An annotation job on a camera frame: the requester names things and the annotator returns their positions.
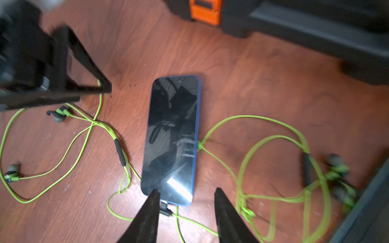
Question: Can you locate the blue-edged smartphone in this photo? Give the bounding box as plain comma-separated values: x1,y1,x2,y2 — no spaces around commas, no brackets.
141,75,201,206

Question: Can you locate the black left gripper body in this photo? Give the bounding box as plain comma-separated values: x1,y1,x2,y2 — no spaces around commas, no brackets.
1,1,56,93

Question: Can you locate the black plastic tool case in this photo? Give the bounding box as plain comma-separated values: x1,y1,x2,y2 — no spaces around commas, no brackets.
166,1,389,85

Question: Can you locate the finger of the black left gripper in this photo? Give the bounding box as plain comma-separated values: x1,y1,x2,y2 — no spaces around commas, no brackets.
1,26,112,111

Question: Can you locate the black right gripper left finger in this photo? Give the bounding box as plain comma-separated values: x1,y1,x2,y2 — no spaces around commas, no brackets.
117,189,160,243

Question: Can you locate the green earphone cable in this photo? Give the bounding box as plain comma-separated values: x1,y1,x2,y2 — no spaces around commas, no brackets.
0,78,219,243
196,114,358,243

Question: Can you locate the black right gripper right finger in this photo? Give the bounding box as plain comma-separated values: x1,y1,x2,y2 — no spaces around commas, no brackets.
214,187,259,243

